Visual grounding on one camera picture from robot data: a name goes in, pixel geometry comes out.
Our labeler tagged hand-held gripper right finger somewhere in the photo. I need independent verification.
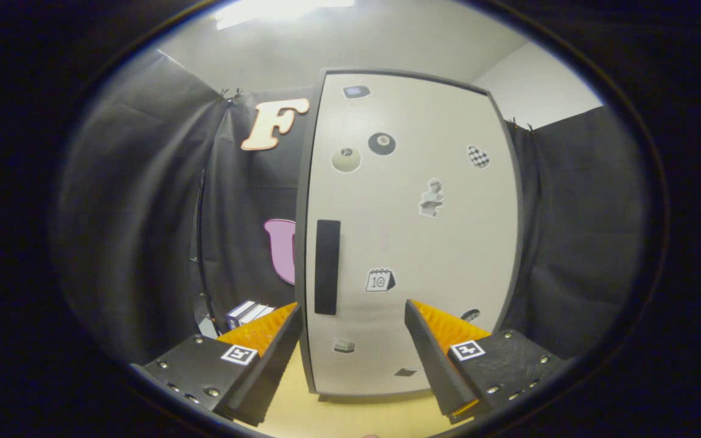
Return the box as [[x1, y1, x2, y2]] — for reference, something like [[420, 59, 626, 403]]
[[404, 299, 570, 425]]

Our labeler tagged black door handle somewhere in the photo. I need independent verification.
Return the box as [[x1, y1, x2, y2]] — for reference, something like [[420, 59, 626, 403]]
[[315, 220, 341, 316]]

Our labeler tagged black backdrop cloth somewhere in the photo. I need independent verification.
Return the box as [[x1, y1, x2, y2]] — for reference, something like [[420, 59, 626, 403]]
[[52, 49, 649, 366]]

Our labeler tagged white cabinet door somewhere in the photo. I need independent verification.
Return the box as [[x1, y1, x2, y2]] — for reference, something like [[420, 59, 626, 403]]
[[305, 73, 518, 396]]

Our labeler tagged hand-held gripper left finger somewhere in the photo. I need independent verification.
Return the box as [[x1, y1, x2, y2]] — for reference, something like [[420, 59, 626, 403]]
[[130, 302, 302, 426]]

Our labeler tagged grey cabinet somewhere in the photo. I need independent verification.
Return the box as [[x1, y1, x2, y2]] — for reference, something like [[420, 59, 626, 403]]
[[295, 67, 525, 402]]

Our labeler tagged blue and white box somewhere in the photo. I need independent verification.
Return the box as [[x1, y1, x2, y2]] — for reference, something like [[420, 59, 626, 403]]
[[226, 300, 275, 331]]

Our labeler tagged black backdrop stand pole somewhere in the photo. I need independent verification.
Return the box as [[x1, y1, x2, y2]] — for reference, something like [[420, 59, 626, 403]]
[[191, 170, 212, 323]]

